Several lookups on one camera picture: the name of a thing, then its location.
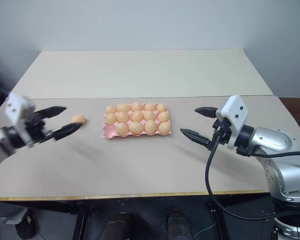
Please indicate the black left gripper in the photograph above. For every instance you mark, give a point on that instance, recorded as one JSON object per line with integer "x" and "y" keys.
{"x": 38, "y": 132}

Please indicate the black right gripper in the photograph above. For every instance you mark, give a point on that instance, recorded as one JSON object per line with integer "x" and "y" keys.
{"x": 221, "y": 135}

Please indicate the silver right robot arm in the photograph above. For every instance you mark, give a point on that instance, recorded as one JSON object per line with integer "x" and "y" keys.
{"x": 272, "y": 137}

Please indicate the loose tan egg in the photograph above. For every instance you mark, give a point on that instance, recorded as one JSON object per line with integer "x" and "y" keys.
{"x": 78, "y": 118}

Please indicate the pink egg tray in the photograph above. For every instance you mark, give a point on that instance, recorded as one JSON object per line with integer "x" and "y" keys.
{"x": 108, "y": 132}

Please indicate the dark rounded floor object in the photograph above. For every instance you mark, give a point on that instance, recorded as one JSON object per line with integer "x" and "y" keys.
{"x": 27, "y": 225}

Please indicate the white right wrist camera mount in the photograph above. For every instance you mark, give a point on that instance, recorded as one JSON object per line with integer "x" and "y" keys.
{"x": 236, "y": 110}

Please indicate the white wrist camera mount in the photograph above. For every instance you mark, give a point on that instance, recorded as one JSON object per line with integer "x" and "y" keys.
{"x": 236, "y": 110}
{"x": 18, "y": 110}

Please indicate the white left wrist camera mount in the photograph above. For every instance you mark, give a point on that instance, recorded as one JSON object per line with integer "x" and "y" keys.
{"x": 18, "y": 110}

